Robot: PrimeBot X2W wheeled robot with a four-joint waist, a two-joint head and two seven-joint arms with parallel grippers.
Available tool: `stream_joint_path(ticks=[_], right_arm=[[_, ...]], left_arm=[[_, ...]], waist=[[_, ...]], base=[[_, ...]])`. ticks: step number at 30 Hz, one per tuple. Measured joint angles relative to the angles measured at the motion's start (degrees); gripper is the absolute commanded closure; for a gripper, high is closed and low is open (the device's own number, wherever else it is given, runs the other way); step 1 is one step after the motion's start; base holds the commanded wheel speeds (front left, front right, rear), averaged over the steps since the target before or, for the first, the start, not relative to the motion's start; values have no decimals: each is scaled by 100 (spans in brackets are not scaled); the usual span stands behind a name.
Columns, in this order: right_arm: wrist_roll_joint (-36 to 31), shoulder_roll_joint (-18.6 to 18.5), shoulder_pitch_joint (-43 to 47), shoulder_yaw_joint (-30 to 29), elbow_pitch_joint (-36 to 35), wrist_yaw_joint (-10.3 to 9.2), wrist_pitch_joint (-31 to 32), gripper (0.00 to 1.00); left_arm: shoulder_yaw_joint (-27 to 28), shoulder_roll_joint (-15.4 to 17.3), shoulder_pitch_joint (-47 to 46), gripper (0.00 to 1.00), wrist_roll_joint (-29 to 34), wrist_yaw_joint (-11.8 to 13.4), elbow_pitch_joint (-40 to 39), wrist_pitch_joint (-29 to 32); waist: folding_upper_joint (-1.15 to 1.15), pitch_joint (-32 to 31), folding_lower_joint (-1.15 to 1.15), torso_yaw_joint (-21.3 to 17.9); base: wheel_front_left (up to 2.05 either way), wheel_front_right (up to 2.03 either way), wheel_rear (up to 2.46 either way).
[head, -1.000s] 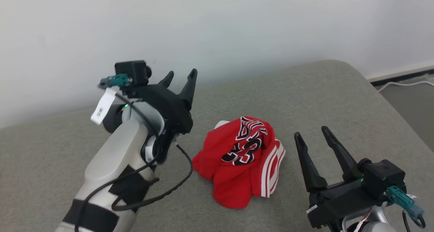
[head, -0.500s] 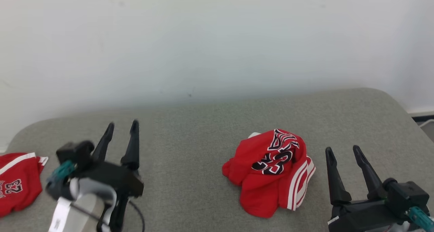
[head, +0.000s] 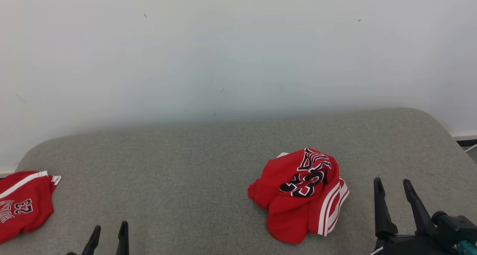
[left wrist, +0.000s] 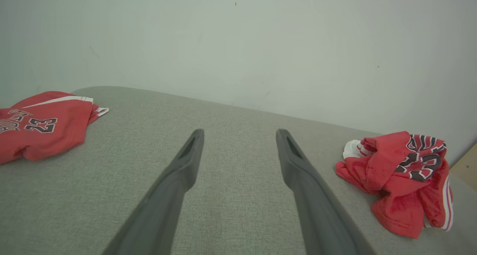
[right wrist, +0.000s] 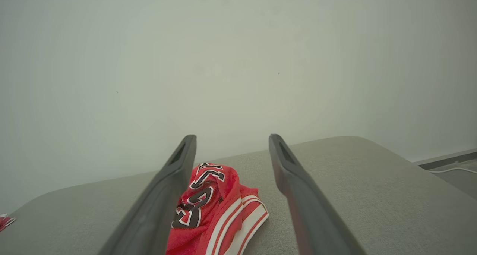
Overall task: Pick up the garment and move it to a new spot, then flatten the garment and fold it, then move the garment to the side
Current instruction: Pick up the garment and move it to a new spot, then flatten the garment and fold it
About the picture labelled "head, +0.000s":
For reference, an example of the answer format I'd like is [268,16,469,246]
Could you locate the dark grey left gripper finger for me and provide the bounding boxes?
[81,225,101,255]
[116,221,129,255]

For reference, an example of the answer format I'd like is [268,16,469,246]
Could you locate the red Bulls 23 jersey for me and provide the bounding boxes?
[247,148,350,245]

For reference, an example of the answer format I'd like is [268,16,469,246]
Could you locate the red white-striped Bulls shorts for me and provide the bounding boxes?
[0,170,61,245]

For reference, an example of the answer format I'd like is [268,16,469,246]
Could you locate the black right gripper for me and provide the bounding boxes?
[371,177,453,255]

